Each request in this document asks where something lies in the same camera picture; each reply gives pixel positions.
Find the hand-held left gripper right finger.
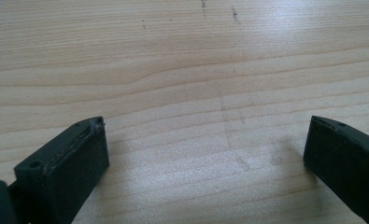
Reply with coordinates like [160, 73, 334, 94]
[303, 115, 369, 224]

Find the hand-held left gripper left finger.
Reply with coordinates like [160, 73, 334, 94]
[7, 116, 110, 224]

